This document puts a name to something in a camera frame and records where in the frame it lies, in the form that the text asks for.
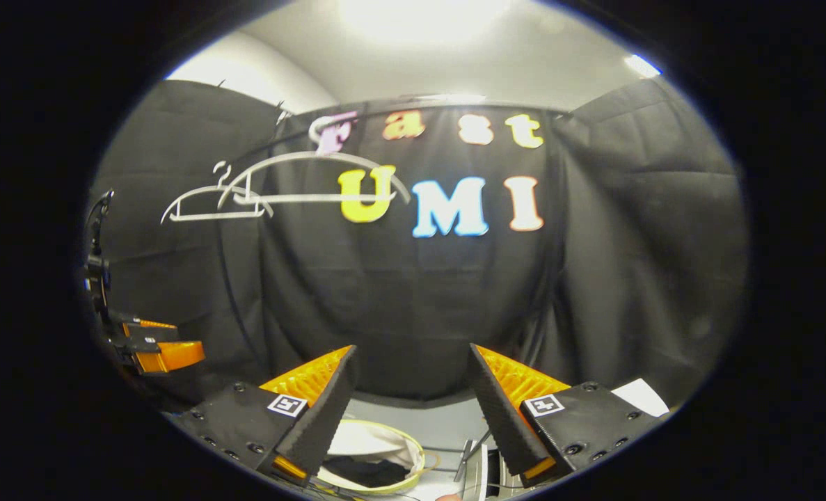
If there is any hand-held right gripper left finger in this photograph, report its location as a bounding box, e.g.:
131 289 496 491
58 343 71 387
176 344 359 486

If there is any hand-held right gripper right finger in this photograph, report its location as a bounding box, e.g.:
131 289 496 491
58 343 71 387
468 343 664 488

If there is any white laundry hamper yellow rim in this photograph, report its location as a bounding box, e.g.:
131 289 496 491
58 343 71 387
315 417 441 496

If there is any black knit cardigan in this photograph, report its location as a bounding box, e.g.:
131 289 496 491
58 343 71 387
326 456 410 488

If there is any black metal clothes rack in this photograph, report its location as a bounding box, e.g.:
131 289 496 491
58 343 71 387
214 94 573 390

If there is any white clothes hanger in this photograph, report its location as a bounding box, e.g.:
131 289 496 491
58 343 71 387
216 115 412 209
161 161 274 225

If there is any white sheet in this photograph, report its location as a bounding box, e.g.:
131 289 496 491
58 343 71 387
611 378 671 417

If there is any black backdrop cloth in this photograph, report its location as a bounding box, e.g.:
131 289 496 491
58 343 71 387
89 78 747 411

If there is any large ceiling light panel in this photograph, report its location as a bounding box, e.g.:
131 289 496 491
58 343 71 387
336 0 514 42

